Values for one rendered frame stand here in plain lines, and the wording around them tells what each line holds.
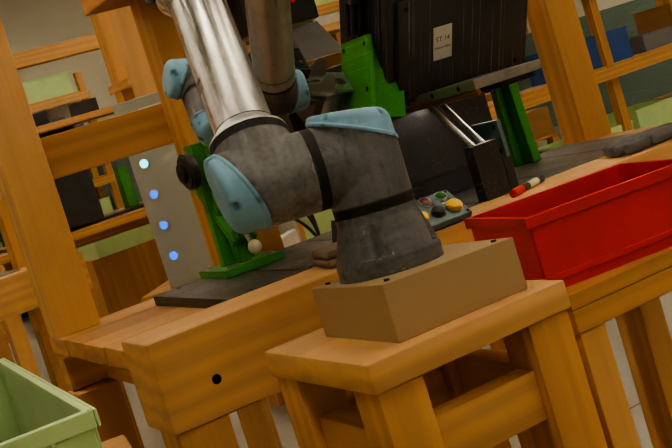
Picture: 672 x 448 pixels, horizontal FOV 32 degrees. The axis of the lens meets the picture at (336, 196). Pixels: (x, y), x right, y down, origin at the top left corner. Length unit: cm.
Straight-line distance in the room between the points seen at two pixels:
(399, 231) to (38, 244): 100
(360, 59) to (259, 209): 79
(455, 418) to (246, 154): 44
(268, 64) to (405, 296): 66
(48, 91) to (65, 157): 940
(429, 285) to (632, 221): 44
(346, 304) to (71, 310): 93
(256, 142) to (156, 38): 96
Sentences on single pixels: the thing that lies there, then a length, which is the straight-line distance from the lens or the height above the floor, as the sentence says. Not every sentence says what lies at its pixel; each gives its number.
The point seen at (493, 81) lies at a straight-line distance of 218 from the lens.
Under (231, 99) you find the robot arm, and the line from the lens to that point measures 162.
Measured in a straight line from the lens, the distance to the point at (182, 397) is 182.
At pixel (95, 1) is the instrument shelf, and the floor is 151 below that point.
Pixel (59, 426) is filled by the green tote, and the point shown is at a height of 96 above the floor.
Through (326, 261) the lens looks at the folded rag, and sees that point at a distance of 197.
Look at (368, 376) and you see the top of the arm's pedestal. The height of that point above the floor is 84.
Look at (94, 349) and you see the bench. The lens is 213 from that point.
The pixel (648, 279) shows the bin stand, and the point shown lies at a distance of 182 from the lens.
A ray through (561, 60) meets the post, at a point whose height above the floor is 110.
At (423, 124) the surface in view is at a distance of 249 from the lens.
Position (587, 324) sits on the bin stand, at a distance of 174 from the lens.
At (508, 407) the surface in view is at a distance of 157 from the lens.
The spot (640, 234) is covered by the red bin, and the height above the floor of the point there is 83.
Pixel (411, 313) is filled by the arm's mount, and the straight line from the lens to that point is 150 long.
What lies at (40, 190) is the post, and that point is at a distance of 238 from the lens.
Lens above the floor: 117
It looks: 5 degrees down
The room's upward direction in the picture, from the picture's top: 17 degrees counter-clockwise
